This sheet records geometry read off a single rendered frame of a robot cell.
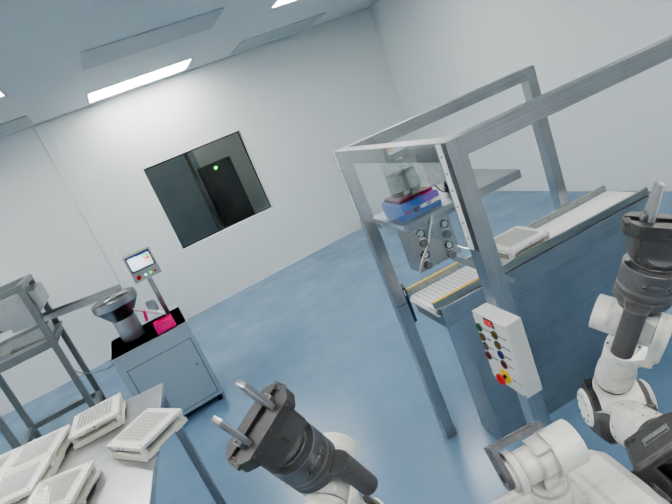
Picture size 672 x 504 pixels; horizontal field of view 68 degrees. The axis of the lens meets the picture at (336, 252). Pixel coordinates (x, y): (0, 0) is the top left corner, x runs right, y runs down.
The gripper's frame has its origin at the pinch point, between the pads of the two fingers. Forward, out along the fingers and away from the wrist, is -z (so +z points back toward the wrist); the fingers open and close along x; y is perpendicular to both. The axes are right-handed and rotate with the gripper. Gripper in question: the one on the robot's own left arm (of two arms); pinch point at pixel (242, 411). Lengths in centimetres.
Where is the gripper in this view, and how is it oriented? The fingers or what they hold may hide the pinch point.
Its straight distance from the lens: 71.7
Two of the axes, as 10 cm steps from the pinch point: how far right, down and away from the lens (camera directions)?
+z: 5.1, 6.4, 5.7
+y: 7.0, 0.7, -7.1
